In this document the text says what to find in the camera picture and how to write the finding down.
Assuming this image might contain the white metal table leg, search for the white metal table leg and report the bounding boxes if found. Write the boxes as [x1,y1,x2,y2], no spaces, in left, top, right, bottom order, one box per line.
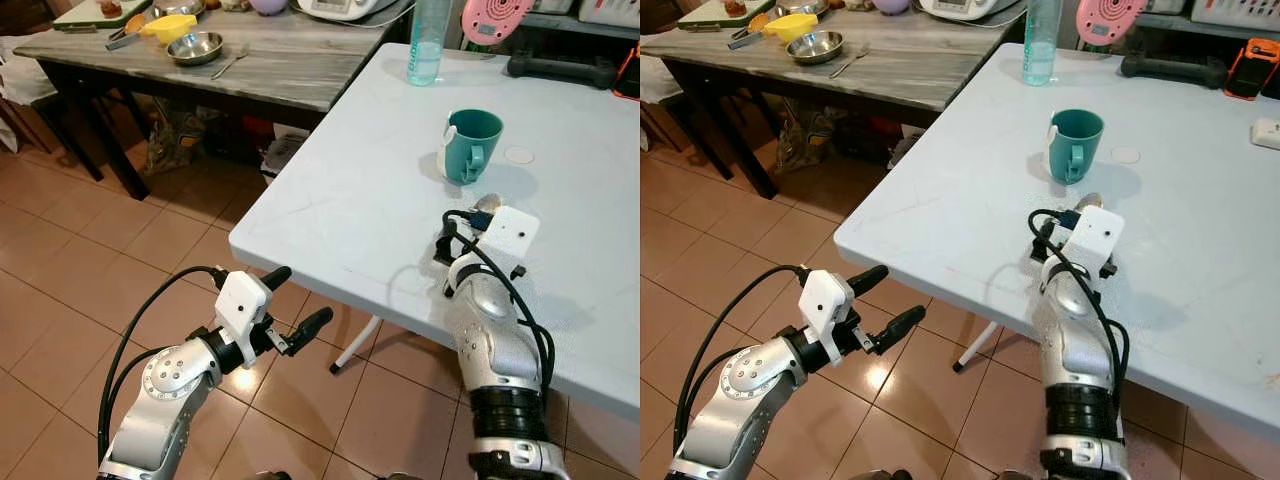
[952,320,1001,374]
[330,315,382,376]

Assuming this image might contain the white plastic folding table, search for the white plastic folding table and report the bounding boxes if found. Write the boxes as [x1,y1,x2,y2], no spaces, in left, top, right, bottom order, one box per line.
[833,42,1280,446]
[228,42,641,421]

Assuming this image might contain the teal ceramic mug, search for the teal ceramic mug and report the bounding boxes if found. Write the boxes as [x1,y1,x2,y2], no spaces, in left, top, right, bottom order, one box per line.
[437,108,505,187]
[1045,108,1106,186]

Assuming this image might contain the white printed carton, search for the white printed carton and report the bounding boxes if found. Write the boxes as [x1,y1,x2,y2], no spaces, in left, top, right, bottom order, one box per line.
[258,128,313,183]
[885,130,926,171]

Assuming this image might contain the patterned bag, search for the patterned bag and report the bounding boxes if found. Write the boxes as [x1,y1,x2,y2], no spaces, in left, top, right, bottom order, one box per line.
[778,98,841,176]
[143,98,209,179]

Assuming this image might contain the clear teal water bottle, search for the clear teal water bottle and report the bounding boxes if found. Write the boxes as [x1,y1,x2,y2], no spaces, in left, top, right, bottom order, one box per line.
[406,0,454,88]
[1021,0,1063,87]

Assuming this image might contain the grey wooden table black legs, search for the grey wooden table black legs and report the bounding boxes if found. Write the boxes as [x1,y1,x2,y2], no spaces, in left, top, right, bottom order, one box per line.
[12,0,416,201]
[640,0,1031,201]

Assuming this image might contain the black dumbbell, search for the black dumbbell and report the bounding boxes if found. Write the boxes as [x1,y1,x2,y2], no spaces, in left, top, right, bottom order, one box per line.
[1119,52,1229,91]
[506,52,619,91]

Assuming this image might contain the silver metal fork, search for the silver metal fork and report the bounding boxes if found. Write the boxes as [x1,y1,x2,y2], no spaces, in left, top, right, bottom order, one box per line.
[209,44,252,82]
[829,43,872,80]

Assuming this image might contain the pink round gadget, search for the pink round gadget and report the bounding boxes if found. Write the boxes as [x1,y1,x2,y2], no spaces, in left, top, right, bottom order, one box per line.
[461,0,537,47]
[1076,0,1148,47]

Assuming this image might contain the shallow steel bowl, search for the shallow steel bowl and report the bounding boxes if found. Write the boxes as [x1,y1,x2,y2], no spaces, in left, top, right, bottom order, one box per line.
[166,31,225,68]
[786,30,845,67]

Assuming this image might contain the white kitchen appliance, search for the white kitchen appliance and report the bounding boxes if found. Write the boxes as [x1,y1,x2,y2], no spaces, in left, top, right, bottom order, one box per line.
[296,0,401,23]
[918,0,1026,23]

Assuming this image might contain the orange black device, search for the orange black device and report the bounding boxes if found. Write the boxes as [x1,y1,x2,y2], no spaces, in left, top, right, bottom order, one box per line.
[1223,38,1280,102]
[612,45,641,102]

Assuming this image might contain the white cloth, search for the white cloth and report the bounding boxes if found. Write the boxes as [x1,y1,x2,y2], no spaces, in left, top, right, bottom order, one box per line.
[0,35,63,108]
[640,55,683,106]

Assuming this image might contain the yellow plastic bowl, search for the yellow plastic bowl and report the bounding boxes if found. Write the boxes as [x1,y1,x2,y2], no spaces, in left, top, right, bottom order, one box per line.
[762,12,819,45]
[140,13,199,47]

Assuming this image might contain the metal kitchen tongs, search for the metal kitchen tongs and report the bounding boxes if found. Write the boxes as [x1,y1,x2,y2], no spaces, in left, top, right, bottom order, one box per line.
[106,14,151,52]
[727,12,773,51]

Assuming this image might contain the white plastic basket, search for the white plastic basket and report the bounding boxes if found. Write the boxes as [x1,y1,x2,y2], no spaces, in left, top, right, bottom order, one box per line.
[577,0,641,29]
[1190,0,1280,29]

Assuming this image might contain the green rimmed cutting board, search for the green rimmed cutting board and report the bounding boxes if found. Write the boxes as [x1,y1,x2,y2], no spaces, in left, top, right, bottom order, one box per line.
[52,0,153,32]
[677,0,776,30]

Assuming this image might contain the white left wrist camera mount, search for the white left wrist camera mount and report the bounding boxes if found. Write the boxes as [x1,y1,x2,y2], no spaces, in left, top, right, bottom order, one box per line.
[214,270,274,343]
[798,270,857,346]

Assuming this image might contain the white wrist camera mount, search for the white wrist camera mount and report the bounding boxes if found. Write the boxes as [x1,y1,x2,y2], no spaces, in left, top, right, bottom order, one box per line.
[478,206,542,269]
[214,270,274,343]
[798,270,857,346]
[1060,205,1125,269]

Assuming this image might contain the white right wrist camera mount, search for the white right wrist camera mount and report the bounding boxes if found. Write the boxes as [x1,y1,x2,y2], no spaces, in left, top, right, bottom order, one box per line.
[1060,205,1125,269]
[478,206,542,269]

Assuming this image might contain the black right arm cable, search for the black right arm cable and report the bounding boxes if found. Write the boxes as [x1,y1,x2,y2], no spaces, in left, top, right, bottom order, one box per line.
[440,208,556,401]
[1028,208,1131,396]

